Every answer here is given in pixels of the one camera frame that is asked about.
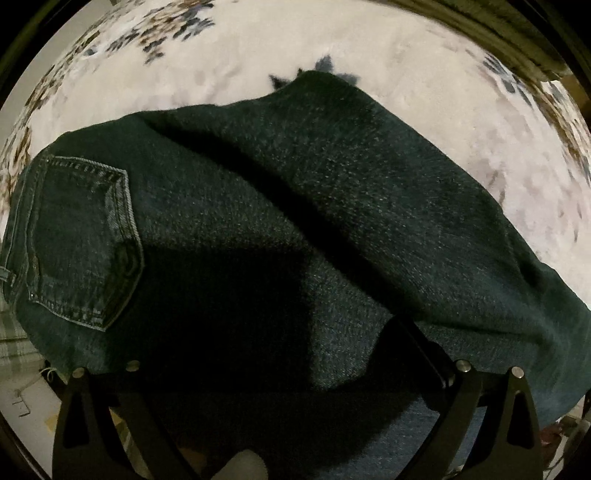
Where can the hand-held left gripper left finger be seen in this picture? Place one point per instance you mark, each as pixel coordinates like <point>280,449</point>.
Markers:
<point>84,386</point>

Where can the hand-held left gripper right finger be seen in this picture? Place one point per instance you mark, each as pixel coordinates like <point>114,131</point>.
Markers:
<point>467,398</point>

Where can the dark blue denim pants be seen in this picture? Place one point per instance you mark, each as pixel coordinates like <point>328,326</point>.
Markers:
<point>258,217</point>

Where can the pale plaid cloth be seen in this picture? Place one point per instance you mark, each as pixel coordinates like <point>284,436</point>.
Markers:
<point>13,337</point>

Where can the pale rounded object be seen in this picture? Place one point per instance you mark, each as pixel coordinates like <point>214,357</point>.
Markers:
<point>244,466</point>

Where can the white floral blanket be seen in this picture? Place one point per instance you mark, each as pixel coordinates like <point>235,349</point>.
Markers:
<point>221,60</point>

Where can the brown wooden furniture edge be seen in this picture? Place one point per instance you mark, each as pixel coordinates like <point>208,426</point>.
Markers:
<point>503,27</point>

